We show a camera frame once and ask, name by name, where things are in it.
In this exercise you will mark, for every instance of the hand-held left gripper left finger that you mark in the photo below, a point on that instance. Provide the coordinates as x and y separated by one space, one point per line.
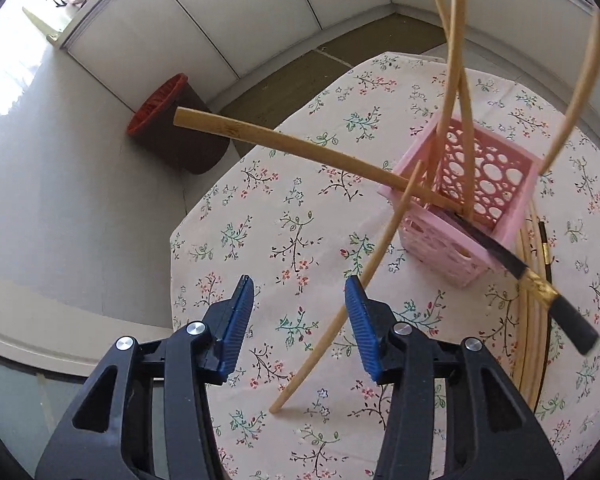
237 330

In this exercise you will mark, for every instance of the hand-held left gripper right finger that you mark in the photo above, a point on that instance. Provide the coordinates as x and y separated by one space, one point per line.
362 330

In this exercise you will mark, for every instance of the bamboo chopstick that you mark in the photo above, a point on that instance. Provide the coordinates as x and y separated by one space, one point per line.
340 305
450 60
575 105
280 140
467 135

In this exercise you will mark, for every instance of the pile of chopsticks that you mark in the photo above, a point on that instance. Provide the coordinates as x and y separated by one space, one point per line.
527 310

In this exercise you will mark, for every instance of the pink perforated basket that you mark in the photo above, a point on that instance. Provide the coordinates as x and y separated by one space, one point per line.
510 210

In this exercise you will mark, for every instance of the black gold-banded chopstick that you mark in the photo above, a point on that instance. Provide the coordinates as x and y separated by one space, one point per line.
565 310

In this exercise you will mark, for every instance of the floral tablecloth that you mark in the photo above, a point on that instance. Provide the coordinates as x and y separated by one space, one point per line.
280 240

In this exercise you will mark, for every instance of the brown trash bin red rim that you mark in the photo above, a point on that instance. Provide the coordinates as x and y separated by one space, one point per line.
180 130

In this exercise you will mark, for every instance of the white kitchen base cabinets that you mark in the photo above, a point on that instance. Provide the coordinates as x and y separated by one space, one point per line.
260 15

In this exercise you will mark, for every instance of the white countertop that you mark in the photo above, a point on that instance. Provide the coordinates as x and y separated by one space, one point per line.
95 5

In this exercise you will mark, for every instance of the pale green cutting board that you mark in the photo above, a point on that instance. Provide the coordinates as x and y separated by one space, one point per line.
42 25

